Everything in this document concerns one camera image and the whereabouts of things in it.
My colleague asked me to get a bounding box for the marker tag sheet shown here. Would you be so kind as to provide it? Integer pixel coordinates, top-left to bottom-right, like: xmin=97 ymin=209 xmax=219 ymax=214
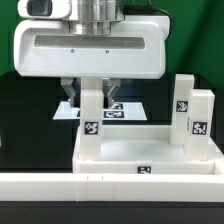
xmin=53 ymin=101 xmax=147 ymax=121

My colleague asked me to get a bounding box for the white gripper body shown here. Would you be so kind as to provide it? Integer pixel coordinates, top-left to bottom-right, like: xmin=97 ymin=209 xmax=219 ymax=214
xmin=14 ymin=16 xmax=170 ymax=79

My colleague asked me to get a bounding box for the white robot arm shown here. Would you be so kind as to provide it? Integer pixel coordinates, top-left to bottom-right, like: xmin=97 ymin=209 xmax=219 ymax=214
xmin=14 ymin=0 xmax=171 ymax=103

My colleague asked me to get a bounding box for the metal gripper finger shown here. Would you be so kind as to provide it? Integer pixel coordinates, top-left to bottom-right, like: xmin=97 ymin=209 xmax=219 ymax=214
xmin=102 ymin=78 xmax=121 ymax=106
xmin=61 ymin=77 xmax=80 ymax=107

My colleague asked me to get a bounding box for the white L-shaped fence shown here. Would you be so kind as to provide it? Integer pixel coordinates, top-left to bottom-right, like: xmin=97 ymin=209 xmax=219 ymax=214
xmin=0 ymin=172 xmax=224 ymax=202

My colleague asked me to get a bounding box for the white desk top tray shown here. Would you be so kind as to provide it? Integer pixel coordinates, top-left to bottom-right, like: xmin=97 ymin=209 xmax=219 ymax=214
xmin=72 ymin=125 xmax=224 ymax=175

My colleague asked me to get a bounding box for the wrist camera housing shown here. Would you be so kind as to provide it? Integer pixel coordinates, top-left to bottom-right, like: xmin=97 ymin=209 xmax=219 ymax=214
xmin=17 ymin=0 xmax=72 ymax=19

